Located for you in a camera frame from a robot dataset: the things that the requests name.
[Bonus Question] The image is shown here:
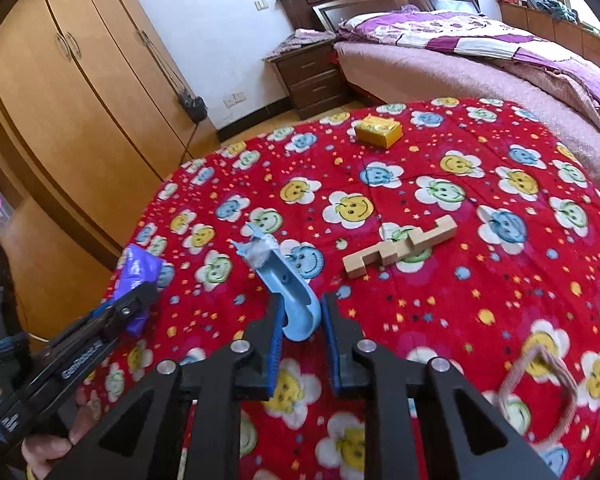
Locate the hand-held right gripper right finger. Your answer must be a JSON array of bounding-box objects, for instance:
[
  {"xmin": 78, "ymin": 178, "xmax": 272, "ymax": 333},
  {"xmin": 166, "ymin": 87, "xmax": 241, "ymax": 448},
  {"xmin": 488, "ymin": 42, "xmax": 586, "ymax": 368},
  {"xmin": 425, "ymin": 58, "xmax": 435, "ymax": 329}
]
[{"xmin": 320, "ymin": 291, "xmax": 556, "ymax": 480}]

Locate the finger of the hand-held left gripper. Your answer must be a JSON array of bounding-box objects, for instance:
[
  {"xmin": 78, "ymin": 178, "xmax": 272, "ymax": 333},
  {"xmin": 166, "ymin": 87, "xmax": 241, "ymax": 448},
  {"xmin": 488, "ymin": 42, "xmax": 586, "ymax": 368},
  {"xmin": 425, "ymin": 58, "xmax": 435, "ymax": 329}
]
[{"xmin": 86, "ymin": 282, "xmax": 159, "ymax": 342}]

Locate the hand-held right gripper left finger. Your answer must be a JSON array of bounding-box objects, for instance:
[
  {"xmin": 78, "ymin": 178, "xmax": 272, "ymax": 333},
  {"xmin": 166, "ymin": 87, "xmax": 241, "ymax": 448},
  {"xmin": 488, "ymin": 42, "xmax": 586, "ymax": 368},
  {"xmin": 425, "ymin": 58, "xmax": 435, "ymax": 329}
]
[{"xmin": 45, "ymin": 290, "xmax": 286, "ymax": 480}]

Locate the purple plastic wrapper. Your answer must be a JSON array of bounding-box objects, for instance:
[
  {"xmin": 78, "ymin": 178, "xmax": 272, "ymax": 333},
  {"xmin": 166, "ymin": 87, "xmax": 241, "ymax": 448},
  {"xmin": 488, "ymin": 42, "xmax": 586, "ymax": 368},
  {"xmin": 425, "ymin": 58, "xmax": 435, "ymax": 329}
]
[{"xmin": 117, "ymin": 244, "xmax": 164, "ymax": 338}]

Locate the light blue plastic scoop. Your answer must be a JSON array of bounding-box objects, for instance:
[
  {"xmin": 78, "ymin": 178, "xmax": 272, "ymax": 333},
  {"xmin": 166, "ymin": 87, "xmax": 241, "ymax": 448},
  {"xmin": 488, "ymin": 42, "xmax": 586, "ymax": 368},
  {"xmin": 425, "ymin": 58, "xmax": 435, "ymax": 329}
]
[{"xmin": 230, "ymin": 220, "xmax": 323, "ymax": 342}]

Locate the person's left hand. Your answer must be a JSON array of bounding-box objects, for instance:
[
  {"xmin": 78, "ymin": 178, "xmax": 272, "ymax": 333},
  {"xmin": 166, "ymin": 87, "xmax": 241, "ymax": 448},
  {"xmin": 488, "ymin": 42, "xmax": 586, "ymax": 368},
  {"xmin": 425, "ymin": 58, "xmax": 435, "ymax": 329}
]
[{"xmin": 22, "ymin": 391, "xmax": 98, "ymax": 479}]

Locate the red flower printed blanket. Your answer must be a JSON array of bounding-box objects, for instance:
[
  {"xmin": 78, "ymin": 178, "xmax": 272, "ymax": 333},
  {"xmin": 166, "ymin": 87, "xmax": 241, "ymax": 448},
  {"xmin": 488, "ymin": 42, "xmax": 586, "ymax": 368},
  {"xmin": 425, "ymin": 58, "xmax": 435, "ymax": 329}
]
[{"xmin": 80, "ymin": 97, "xmax": 600, "ymax": 480}]

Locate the zigzag wooden block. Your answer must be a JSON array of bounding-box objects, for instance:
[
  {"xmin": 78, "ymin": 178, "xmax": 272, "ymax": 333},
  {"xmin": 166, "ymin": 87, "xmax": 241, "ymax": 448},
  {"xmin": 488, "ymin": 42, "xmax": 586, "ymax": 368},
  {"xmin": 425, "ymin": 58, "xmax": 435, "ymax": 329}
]
[{"xmin": 342, "ymin": 215, "xmax": 458, "ymax": 278}]

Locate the beige elastic loop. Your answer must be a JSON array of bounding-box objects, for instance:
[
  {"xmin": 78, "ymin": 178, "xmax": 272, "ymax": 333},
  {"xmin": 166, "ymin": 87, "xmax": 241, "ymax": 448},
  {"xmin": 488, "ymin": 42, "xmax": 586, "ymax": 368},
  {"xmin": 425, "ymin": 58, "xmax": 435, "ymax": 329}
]
[{"xmin": 497, "ymin": 345, "xmax": 579, "ymax": 446}]

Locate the light wooden wardrobe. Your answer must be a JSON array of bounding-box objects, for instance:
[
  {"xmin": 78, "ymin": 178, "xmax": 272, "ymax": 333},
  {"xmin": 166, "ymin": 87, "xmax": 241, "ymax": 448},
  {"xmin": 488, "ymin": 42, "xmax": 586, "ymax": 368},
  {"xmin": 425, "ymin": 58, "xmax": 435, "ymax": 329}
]
[{"xmin": 0, "ymin": 0, "xmax": 216, "ymax": 341}]

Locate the black charger plug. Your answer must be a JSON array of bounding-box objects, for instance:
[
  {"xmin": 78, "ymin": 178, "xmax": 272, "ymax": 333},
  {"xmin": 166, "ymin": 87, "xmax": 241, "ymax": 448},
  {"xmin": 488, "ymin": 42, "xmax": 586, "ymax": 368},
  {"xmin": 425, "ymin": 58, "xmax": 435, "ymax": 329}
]
[{"xmin": 177, "ymin": 90, "xmax": 209, "ymax": 124}]

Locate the small yellow box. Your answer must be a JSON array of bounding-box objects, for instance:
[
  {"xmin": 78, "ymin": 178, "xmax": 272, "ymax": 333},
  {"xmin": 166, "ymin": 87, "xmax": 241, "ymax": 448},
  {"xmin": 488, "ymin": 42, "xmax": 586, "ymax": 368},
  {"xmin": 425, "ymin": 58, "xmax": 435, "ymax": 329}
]
[{"xmin": 354, "ymin": 115, "xmax": 402, "ymax": 150}]

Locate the dark wooden nightstand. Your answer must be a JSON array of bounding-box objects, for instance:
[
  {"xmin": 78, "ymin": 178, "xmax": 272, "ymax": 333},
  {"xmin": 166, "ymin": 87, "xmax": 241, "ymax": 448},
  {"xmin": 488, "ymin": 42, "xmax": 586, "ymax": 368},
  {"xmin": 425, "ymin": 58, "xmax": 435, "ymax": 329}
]
[{"xmin": 265, "ymin": 40, "xmax": 353, "ymax": 121}]

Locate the bed with pink sheet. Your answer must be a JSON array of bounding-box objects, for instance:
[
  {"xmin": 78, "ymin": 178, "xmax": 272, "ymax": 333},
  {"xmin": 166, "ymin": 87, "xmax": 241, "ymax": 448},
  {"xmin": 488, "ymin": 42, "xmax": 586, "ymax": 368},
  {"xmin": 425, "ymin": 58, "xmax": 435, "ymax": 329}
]
[{"xmin": 332, "ymin": 40, "xmax": 600, "ymax": 181}]

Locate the patterned cloth on nightstand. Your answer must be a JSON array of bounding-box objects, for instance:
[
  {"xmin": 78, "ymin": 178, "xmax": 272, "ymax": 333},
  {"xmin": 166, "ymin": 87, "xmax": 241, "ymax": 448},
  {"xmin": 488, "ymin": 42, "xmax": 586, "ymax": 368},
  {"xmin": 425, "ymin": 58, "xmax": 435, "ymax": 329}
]
[{"xmin": 265, "ymin": 29, "xmax": 337, "ymax": 61}]

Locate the long wooden cabinet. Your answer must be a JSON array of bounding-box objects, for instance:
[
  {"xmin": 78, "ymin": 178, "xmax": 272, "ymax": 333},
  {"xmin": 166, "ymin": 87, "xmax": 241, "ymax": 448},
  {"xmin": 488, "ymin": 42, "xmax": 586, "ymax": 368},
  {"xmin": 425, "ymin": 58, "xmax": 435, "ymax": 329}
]
[{"xmin": 497, "ymin": 0, "xmax": 600, "ymax": 68}]

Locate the pile of blue clothes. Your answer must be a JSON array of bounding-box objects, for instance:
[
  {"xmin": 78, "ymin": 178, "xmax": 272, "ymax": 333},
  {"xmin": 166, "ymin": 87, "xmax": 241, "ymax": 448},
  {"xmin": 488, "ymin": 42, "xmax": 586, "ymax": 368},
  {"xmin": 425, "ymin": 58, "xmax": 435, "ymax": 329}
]
[{"xmin": 535, "ymin": 0, "xmax": 579, "ymax": 24}]

